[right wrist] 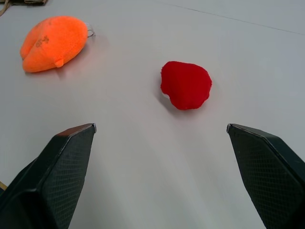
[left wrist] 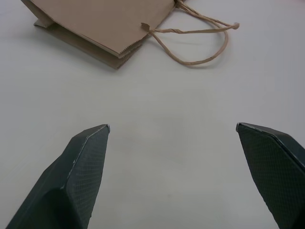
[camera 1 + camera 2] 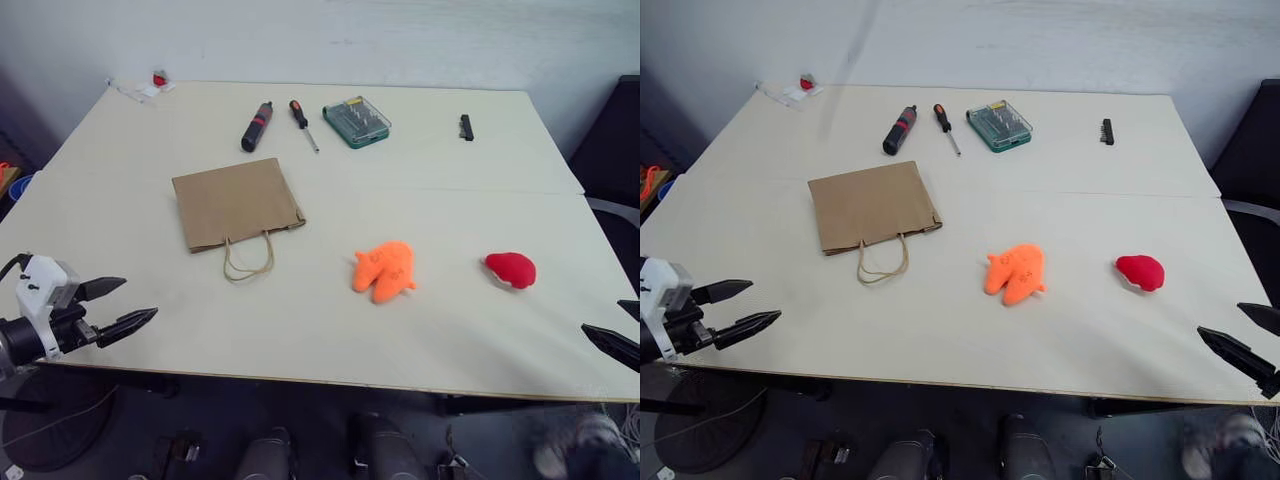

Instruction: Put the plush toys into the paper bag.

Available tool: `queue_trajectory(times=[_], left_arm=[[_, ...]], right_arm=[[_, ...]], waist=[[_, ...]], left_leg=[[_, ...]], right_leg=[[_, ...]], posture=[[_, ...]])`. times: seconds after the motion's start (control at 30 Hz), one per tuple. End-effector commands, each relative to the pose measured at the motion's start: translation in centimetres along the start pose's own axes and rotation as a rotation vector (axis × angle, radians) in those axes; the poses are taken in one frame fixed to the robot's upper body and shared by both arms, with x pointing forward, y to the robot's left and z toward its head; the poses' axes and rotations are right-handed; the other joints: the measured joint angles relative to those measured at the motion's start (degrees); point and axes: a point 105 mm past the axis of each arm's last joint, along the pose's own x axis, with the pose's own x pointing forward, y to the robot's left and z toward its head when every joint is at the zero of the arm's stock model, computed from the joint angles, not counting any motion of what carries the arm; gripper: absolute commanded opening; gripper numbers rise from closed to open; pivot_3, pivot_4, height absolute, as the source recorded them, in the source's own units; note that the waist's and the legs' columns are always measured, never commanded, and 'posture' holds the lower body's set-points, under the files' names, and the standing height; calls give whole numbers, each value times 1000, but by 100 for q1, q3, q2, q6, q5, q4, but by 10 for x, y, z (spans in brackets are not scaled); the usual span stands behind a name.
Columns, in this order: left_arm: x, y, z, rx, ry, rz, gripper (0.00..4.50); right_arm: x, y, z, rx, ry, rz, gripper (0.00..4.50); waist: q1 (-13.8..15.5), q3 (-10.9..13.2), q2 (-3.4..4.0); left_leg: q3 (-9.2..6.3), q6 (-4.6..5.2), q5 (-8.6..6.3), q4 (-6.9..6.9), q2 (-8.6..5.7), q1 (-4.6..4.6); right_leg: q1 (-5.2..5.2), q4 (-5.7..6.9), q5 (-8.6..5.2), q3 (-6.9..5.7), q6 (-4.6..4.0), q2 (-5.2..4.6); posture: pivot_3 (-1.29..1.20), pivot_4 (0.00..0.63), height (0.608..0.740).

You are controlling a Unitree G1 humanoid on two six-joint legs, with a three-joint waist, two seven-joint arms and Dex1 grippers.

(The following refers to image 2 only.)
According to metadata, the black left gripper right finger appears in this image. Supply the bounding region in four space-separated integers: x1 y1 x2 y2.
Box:
235 122 305 229

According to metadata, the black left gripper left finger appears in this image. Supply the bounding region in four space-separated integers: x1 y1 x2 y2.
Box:
5 124 111 229

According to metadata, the brown paper bag with handles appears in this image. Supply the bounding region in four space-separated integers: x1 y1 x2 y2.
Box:
20 0 240 70

